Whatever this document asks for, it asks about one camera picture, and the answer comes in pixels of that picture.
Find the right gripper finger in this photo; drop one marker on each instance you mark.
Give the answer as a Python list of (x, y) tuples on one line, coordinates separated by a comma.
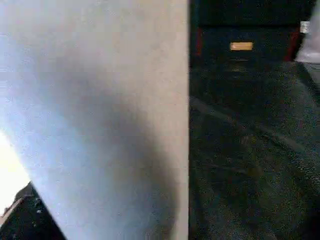
[(27, 215)]

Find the white plastic table leg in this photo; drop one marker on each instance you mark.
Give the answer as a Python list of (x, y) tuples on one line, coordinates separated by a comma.
[(100, 120)]

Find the small yellow tag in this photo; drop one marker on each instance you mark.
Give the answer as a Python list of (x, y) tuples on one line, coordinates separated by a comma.
[(241, 46)]

